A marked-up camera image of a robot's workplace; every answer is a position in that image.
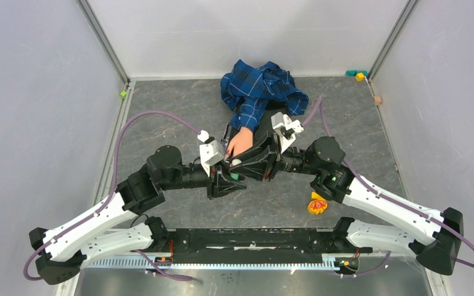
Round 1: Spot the yellow cube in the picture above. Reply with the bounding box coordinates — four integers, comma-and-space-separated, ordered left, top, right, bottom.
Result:
355, 72, 365, 81

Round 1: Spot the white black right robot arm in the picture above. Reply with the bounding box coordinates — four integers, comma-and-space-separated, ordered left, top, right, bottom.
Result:
230, 135, 464, 276

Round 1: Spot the tan wooden cube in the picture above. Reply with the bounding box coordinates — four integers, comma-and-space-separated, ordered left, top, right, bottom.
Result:
373, 96, 382, 106

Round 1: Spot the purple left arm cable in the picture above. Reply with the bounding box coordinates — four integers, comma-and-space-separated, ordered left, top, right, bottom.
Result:
23, 110, 202, 282

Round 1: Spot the white slotted cable rail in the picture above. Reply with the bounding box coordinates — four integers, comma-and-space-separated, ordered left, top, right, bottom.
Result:
83, 255, 340, 271

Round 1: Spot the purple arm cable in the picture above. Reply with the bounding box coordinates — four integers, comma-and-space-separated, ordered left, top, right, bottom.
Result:
23, 110, 202, 282
301, 96, 474, 272

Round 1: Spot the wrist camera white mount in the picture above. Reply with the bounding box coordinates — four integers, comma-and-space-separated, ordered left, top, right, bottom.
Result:
197, 130, 225, 177
270, 112, 304, 154

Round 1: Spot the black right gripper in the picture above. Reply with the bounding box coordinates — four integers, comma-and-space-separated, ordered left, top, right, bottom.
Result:
228, 130, 321, 181

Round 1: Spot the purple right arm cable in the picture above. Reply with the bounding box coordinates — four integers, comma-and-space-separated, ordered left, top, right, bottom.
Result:
301, 96, 474, 272

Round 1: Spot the teal block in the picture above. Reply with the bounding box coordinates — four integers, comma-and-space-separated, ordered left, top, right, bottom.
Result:
345, 70, 368, 76

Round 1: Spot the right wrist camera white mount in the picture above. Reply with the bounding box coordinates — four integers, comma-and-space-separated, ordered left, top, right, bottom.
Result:
270, 112, 304, 154

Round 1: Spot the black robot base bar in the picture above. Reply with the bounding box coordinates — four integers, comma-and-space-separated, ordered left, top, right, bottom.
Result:
145, 217, 373, 265

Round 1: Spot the black ribbed block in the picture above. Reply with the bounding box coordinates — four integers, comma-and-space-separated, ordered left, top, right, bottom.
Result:
220, 100, 293, 152

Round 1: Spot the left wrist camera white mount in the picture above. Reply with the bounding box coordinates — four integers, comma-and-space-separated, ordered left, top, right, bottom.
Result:
197, 130, 225, 177

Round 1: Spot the fake hand with painted nails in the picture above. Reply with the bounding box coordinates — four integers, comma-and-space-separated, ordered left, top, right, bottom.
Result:
225, 127, 254, 159

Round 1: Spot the white cap nail polish bottle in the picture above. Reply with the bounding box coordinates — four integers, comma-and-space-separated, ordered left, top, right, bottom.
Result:
229, 158, 243, 181

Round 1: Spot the yellow orange toy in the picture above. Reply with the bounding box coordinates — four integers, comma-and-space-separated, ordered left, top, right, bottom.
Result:
307, 192, 328, 215

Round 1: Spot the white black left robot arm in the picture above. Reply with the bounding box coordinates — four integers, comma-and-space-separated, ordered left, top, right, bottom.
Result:
29, 146, 246, 285

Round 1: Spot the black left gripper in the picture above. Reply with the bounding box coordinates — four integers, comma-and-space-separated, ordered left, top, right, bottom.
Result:
160, 160, 247, 200

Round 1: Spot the blue plaid shirt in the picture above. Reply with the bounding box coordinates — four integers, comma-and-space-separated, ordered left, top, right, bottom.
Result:
220, 60, 309, 131

